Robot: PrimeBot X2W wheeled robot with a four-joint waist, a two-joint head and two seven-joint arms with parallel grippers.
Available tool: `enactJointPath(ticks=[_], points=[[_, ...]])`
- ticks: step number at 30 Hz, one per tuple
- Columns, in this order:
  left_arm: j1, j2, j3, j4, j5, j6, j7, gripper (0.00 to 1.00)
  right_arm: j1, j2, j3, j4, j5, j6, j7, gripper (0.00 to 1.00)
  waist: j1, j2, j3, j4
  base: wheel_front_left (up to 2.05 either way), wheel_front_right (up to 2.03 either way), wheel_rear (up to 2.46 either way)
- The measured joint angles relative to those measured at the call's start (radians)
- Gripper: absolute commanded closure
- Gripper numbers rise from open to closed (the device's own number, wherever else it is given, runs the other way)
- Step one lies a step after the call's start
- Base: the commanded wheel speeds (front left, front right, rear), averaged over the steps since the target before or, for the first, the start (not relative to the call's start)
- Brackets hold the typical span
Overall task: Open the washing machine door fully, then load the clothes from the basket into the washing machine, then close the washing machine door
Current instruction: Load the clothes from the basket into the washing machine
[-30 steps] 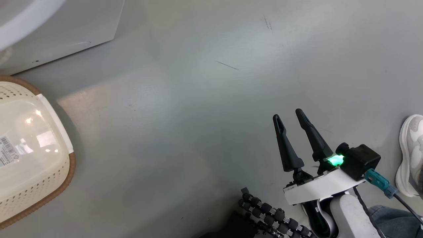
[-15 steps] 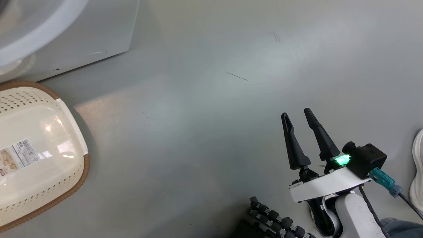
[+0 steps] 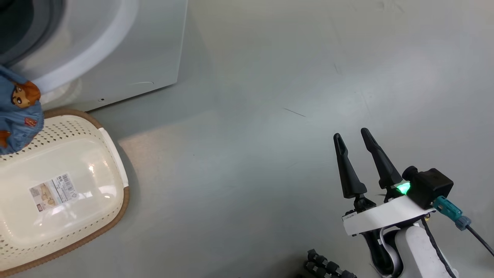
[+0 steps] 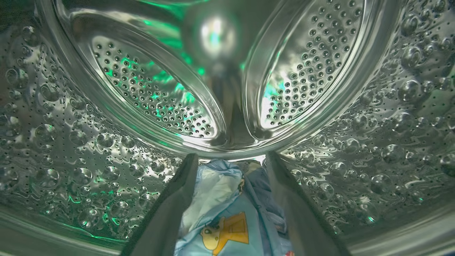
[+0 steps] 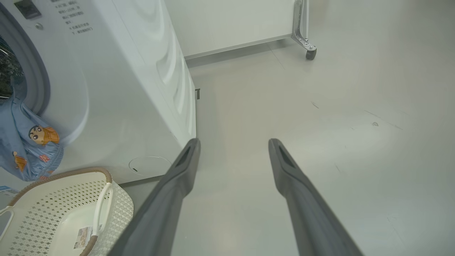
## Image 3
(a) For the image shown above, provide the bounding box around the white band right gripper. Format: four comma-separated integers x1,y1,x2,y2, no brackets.
333,128,437,278

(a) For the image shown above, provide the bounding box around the blue cartoon print garment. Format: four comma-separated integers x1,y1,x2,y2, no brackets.
0,64,45,156

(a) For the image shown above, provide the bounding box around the white washing machine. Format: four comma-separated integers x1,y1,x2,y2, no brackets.
0,0,189,113

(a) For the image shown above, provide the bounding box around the cream basket with brown rim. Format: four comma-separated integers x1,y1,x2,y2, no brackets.
0,108,130,277

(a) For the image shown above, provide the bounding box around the basket product label sticker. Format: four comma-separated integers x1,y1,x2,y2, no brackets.
29,173,80,212

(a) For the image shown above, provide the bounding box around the black ribbed conduit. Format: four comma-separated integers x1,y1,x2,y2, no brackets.
304,249,358,278

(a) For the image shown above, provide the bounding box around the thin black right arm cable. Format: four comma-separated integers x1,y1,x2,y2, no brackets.
420,217,453,278

